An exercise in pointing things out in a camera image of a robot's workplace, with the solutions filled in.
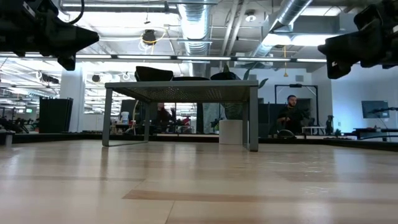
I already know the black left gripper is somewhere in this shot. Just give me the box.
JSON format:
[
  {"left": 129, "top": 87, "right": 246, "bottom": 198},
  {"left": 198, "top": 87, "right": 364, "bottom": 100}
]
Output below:
[{"left": 27, "top": 13, "right": 101, "bottom": 71}]

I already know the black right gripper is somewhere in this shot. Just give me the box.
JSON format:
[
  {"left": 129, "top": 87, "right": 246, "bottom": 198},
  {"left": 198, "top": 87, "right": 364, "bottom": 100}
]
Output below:
[{"left": 317, "top": 21, "right": 389, "bottom": 80}]

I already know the black mini shaped plate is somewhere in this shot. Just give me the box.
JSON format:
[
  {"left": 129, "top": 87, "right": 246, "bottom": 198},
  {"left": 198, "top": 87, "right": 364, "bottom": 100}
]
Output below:
[
  {"left": 172, "top": 76, "right": 211, "bottom": 82},
  {"left": 134, "top": 65, "right": 175, "bottom": 82},
  {"left": 210, "top": 71, "right": 242, "bottom": 82}
]

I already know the long ceiling light bar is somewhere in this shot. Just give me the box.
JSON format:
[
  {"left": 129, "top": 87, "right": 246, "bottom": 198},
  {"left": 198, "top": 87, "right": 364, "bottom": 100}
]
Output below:
[{"left": 0, "top": 53, "right": 330, "bottom": 65}]

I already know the white column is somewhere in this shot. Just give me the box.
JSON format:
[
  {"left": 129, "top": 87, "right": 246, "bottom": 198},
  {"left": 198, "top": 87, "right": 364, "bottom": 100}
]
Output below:
[{"left": 59, "top": 70, "right": 85, "bottom": 133}]

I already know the standing person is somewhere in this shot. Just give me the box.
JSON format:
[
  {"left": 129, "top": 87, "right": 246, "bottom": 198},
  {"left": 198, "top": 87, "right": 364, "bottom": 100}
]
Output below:
[{"left": 275, "top": 94, "right": 308, "bottom": 138}]

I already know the black cabinet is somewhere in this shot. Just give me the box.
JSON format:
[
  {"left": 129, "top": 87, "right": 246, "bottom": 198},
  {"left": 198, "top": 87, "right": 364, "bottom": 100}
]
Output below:
[{"left": 39, "top": 96, "right": 75, "bottom": 134}]

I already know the white low table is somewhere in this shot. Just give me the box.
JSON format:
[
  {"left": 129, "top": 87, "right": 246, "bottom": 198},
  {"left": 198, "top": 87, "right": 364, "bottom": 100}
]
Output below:
[{"left": 301, "top": 125, "right": 326, "bottom": 136}]

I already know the black background desk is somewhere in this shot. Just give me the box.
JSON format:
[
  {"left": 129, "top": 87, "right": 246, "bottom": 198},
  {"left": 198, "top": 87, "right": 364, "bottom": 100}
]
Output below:
[{"left": 353, "top": 127, "right": 398, "bottom": 141}]

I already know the blurred dark person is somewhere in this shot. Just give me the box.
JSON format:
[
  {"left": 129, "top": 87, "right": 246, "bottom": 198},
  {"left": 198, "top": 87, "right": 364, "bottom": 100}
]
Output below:
[{"left": 154, "top": 102, "right": 172, "bottom": 134}]

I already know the grey metal shelf riser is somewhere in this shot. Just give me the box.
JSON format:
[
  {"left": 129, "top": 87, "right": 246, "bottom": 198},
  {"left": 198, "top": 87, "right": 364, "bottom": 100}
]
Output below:
[{"left": 101, "top": 79, "right": 259, "bottom": 152}]

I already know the green leafy plant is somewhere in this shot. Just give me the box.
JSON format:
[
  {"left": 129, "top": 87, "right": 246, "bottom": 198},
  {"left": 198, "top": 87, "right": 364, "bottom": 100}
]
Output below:
[{"left": 221, "top": 62, "right": 270, "bottom": 121}]

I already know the white cylindrical planter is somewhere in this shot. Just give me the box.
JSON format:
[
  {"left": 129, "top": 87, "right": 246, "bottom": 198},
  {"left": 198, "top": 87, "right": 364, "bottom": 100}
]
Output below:
[{"left": 218, "top": 119, "right": 244, "bottom": 146}]

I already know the black left camera cable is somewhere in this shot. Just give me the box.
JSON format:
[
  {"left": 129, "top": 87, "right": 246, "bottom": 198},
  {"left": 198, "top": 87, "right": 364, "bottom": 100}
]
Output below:
[{"left": 68, "top": 0, "right": 86, "bottom": 25}]

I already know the black rectangular frame stand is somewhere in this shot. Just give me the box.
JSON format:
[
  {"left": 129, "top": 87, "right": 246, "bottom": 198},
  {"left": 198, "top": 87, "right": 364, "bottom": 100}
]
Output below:
[{"left": 274, "top": 83, "right": 320, "bottom": 127}]

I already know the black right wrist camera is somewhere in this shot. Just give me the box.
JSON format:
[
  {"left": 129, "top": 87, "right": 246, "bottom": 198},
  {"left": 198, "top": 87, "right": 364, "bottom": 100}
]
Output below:
[{"left": 353, "top": 3, "right": 384, "bottom": 31}]

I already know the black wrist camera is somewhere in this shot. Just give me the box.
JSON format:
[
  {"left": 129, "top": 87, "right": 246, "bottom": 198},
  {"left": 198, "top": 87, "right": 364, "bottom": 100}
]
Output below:
[
  {"left": 21, "top": 0, "right": 62, "bottom": 16},
  {"left": 353, "top": 3, "right": 384, "bottom": 31}
]

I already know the yellow hanging cord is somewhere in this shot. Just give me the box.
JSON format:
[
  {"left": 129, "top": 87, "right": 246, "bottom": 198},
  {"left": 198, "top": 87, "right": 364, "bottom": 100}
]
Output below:
[{"left": 281, "top": 45, "right": 289, "bottom": 78}]

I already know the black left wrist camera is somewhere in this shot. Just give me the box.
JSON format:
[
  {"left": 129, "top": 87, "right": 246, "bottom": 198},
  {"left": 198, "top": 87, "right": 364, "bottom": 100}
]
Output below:
[{"left": 21, "top": 0, "right": 62, "bottom": 16}]

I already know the silver round ventilation duct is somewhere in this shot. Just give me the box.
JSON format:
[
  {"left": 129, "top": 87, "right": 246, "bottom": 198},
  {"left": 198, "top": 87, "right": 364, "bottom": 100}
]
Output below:
[{"left": 248, "top": 0, "right": 314, "bottom": 58}]

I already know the wall monitor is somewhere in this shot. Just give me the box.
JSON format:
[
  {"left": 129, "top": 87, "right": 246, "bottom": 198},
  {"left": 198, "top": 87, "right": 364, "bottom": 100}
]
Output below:
[{"left": 361, "top": 100, "right": 391, "bottom": 119}]

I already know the silver ribbed ventilation duct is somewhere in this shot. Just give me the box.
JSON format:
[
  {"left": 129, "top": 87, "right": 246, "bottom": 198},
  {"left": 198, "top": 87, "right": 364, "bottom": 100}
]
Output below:
[{"left": 177, "top": 0, "right": 216, "bottom": 77}]

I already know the grey table corner post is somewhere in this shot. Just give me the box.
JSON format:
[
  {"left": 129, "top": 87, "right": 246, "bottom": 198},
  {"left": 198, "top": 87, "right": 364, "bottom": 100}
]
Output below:
[{"left": 0, "top": 129, "right": 16, "bottom": 147}]

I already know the black table frame rail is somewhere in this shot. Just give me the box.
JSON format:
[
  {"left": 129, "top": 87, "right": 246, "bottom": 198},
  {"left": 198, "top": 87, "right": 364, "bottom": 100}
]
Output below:
[{"left": 0, "top": 133, "right": 398, "bottom": 153}]

